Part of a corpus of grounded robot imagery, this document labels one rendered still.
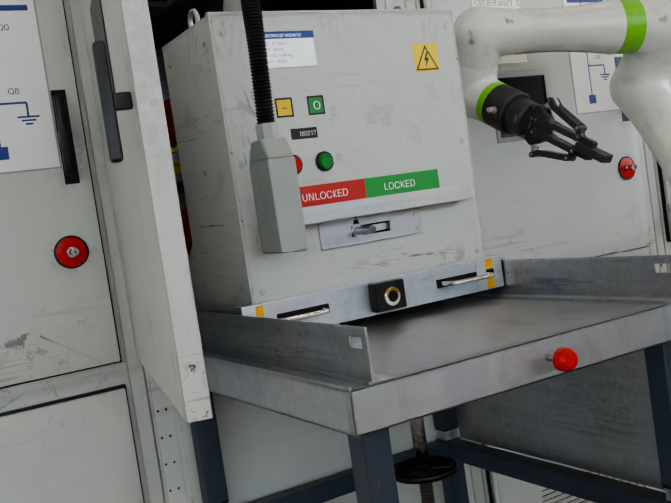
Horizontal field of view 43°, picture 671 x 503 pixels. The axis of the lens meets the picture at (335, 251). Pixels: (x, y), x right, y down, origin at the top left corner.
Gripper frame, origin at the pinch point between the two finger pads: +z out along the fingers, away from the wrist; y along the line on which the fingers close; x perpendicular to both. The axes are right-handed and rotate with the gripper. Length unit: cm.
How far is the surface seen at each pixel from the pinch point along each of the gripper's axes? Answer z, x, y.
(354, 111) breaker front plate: -17.9, -44.8, 0.6
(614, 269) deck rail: 24.5, -19.1, -10.5
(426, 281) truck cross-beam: -0.5, -33.6, -24.9
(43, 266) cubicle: -35, -90, -35
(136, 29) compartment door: 3, -96, 17
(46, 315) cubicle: -31, -90, -42
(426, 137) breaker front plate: -14.0, -30.0, -2.6
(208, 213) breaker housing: -23, -67, -20
